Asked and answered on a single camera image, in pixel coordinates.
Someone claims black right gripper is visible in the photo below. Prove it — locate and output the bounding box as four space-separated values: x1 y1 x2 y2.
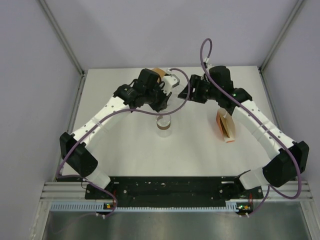
178 75 220 104

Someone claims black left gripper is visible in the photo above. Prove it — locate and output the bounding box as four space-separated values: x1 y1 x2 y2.
144 82 172 113

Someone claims brown paper coffee filter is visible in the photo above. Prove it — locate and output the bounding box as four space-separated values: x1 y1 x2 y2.
151 67 166 78

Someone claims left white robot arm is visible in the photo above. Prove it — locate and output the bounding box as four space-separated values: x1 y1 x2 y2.
59 68 180 199

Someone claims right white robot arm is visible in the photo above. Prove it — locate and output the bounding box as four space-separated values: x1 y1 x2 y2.
178 65 310 198

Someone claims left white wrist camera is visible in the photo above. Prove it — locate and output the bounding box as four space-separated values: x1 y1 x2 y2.
161 68 180 93

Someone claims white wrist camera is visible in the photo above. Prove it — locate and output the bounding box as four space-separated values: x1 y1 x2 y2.
161 68 180 93
203 57 212 69

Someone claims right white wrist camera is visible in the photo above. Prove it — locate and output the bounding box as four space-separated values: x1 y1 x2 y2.
203 57 212 69

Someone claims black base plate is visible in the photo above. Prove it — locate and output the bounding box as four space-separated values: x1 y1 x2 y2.
84 173 265 208

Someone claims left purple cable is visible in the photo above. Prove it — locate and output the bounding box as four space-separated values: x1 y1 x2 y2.
55 67 192 221

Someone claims purple cable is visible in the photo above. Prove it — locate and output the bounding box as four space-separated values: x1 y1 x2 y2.
55 67 192 221
200 37 302 218

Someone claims grey cable duct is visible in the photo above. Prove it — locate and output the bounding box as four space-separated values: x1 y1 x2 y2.
50 201 252 213

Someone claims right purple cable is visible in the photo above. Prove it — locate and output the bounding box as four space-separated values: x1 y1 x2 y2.
200 37 302 218

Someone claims aluminium frame rail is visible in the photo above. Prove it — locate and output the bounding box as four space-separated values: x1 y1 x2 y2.
37 0 87 76

